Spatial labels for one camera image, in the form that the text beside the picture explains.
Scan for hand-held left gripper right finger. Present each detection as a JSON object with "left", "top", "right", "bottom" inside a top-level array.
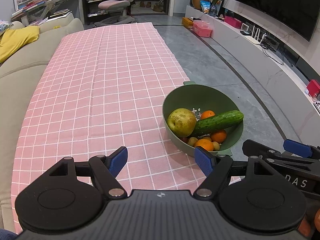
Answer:
[{"left": 193, "top": 146, "right": 270, "bottom": 198}]

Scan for pink storage case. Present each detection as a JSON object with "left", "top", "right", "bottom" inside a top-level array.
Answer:
[{"left": 224, "top": 15, "right": 242, "bottom": 28}]

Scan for black television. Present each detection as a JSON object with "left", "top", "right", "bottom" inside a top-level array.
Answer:
[{"left": 232, "top": 0, "right": 320, "bottom": 42}]

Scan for pink plastic box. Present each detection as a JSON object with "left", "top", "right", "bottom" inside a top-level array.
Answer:
[{"left": 192, "top": 21, "right": 213, "bottom": 38}]

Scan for patterned cushion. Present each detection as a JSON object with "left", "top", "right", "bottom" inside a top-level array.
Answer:
[{"left": 0, "top": 20, "right": 14, "bottom": 34}]

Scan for red box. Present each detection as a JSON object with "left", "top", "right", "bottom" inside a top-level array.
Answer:
[{"left": 306, "top": 79, "right": 320, "bottom": 98}]

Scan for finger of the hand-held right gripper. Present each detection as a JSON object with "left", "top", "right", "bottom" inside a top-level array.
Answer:
[
  {"left": 283, "top": 139, "right": 320, "bottom": 159},
  {"left": 242, "top": 139, "right": 284, "bottom": 158}
]

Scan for black cables on console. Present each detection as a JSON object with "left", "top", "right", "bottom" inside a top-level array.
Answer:
[{"left": 262, "top": 46, "right": 299, "bottom": 66}]

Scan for person's leg blue jeans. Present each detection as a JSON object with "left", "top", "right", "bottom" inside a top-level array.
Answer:
[{"left": 0, "top": 229, "right": 18, "bottom": 240}]

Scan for orange cardboard box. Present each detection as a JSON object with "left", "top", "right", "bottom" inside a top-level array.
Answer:
[{"left": 182, "top": 17, "right": 198, "bottom": 29}]

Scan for beige sofa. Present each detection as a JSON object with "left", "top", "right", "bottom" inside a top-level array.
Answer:
[{"left": 0, "top": 17, "right": 84, "bottom": 230}]

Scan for green cucumber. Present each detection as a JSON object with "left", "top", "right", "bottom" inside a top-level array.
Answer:
[{"left": 191, "top": 110, "right": 244, "bottom": 137}]

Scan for pink checked tablecloth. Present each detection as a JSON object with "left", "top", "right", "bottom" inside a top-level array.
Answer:
[{"left": 11, "top": 22, "right": 241, "bottom": 234}]

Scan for yellow pillow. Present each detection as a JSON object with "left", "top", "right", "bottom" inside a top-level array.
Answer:
[{"left": 0, "top": 26, "right": 40, "bottom": 63}]

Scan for green colander bowl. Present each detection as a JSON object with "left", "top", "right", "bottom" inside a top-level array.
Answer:
[{"left": 162, "top": 80, "right": 244, "bottom": 158}]

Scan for yellow-green pear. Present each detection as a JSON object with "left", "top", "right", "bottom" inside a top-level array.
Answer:
[{"left": 167, "top": 108, "right": 197, "bottom": 138}]

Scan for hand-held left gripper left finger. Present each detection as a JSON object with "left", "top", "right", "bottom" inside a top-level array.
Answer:
[{"left": 49, "top": 146, "right": 128, "bottom": 199}]

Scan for person's right hand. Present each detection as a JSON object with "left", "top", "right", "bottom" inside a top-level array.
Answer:
[{"left": 299, "top": 209, "right": 320, "bottom": 239}]

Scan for white router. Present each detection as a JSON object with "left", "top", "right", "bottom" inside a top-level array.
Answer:
[{"left": 244, "top": 25, "right": 266, "bottom": 45}]

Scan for cluttered study desk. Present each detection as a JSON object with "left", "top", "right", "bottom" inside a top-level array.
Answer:
[{"left": 11, "top": 0, "right": 82, "bottom": 27}]

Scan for black set-top box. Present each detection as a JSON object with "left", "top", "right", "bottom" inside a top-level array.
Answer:
[{"left": 265, "top": 36, "right": 280, "bottom": 51}]

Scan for blue snack bag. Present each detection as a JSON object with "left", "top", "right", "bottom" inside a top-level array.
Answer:
[{"left": 200, "top": 0, "right": 212, "bottom": 14}]

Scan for pink office chair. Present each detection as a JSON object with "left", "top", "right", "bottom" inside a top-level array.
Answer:
[{"left": 94, "top": 0, "right": 137, "bottom": 28}]

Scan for black shelf unit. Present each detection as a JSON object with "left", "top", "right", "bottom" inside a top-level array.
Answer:
[{"left": 81, "top": 0, "right": 132, "bottom": 25}]

